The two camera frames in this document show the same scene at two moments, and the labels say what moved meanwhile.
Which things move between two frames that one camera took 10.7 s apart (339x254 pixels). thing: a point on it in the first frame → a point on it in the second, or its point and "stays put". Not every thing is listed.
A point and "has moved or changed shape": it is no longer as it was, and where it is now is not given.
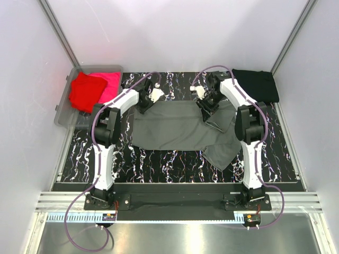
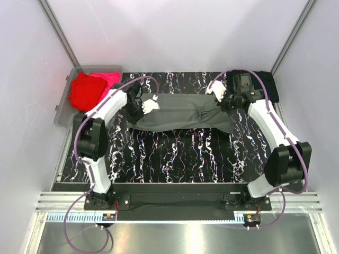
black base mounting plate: x=177 y=206 stays put
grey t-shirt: x=180 y=125 has moved or changed shape
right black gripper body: x=207 y=108 → x=225 y=103
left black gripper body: x=144 y=106 → x=136 y=109
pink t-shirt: x=113 y=85 stays put
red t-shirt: x=86 y=91 stays put
